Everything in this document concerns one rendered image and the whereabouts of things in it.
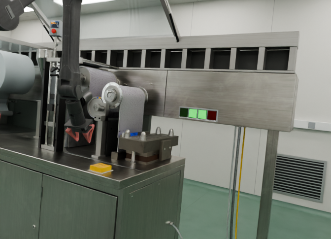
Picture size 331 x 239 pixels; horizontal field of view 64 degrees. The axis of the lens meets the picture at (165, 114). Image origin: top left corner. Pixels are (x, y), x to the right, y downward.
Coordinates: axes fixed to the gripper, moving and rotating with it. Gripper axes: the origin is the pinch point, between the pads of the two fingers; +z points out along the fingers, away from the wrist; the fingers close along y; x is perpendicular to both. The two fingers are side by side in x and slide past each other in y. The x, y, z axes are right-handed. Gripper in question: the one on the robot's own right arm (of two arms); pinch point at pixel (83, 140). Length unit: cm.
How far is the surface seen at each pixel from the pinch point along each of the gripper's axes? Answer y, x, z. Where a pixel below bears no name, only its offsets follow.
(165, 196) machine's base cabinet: -29, -20, 50
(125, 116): -2.0, -38.4, 11.0
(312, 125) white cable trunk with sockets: -153, -233, 126
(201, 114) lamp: -43, -56, 16
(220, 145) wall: -43, -239, 180
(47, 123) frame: 45, -28, 16
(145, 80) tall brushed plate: -1, -74, 5
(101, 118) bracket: 7.9, -28.7, 7.8
